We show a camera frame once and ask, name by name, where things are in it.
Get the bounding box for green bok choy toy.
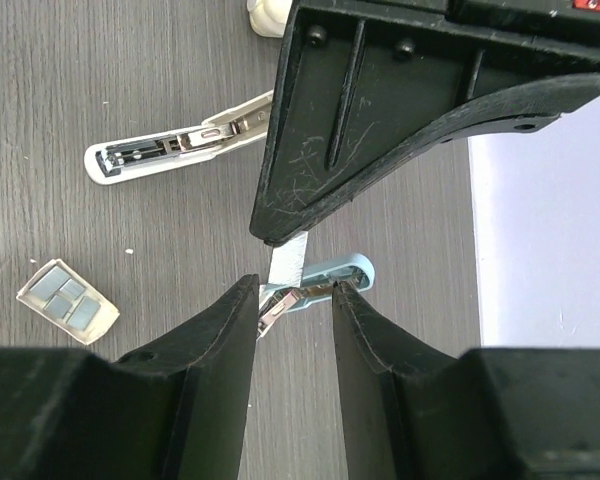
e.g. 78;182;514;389
247;0;292;38

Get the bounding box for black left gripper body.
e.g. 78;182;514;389
446;1;600;51

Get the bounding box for staples tray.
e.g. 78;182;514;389
16;259;120;345

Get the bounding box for silver staple strip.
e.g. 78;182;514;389
267;231;308;287

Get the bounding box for white stapler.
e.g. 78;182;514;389
84;91;273;185

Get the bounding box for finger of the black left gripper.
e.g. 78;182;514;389
250;1;600;246

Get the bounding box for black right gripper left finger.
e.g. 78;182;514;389
0;274;259;479

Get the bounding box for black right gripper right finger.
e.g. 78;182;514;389
332;282;600;479

